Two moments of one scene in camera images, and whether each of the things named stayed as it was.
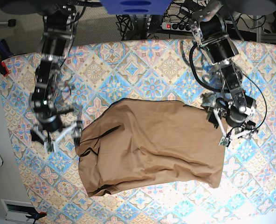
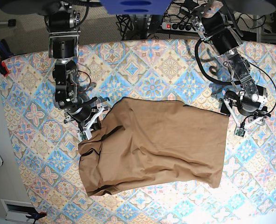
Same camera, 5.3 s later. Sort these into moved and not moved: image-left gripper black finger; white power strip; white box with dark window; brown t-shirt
Moved: image-left gripper black finger
Not moved: white power strip; white box with dark window; brown t-shirt
